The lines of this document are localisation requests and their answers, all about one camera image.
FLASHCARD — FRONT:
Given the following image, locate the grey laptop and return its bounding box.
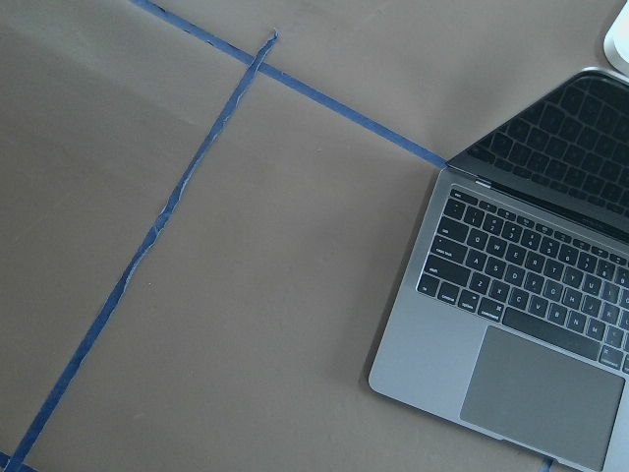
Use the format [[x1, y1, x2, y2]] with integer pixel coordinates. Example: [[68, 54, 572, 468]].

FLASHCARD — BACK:
[[369, 68, 628, 471]]

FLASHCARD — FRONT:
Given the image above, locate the white desk lamp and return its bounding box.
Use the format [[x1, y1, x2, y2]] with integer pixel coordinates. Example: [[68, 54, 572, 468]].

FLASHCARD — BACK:
[[603, 2, 629, 76]]

